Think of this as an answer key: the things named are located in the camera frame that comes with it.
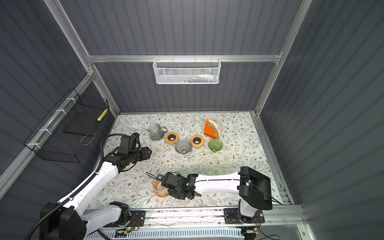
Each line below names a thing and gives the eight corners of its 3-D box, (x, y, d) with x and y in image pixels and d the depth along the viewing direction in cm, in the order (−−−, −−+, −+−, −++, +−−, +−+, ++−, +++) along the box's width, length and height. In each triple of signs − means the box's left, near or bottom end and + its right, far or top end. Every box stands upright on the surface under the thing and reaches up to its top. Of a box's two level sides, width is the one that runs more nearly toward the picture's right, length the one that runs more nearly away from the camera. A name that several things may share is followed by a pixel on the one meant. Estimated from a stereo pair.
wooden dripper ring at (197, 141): (190, 147, 102) (190, 145, 100) (190, 137, 108) (190, 135, 106) (204, 147, 102) (204, 145, 100) (203, 137, 108) (203, 135, 106)
